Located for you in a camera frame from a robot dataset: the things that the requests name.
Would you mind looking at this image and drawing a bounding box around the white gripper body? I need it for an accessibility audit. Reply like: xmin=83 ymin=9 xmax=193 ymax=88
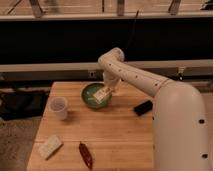
xmin=103 ymin=71 xmax=120 ymax=93

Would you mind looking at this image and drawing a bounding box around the white labelled plastic bottle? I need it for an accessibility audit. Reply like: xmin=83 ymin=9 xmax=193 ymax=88
xmin=93 ymin=87 xmax=111 ymax=103

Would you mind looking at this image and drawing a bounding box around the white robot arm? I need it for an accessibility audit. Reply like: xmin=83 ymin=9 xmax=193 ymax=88
xmin=98 ymin=48 xmax=211 ymax=171

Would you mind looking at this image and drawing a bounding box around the green ceramic bowl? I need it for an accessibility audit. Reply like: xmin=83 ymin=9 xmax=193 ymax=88
xmin=81 ymin=83 xmax=112 ymax=109

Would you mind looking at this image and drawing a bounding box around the black rectangular box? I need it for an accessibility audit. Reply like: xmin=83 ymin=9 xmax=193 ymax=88
xmin=134 ymin=100 xmax=153 ymax=116

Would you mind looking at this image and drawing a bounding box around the clear plastic cup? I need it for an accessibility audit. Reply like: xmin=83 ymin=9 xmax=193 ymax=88
xmin=49 ymin=97 xmax=68 ymax=121

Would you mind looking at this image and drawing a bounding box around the dark red chili pepper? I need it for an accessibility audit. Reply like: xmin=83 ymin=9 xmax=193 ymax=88
xmin=79 ymin=143 xmax=93 ymax=169

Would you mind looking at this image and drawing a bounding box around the white sponge block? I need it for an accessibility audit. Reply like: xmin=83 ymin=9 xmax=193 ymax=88
xmin=38 ymin=135 xmax=63 ymax=159

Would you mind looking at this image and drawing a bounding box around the white wall socket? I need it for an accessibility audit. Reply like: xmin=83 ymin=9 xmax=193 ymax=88
xmin=88 ymin=70 xmax=96 ymax=79

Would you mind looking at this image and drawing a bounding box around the black cable on wall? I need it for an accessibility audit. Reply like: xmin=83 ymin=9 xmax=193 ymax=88
xmin=123 ymin=9 xmax=140 ymax=54

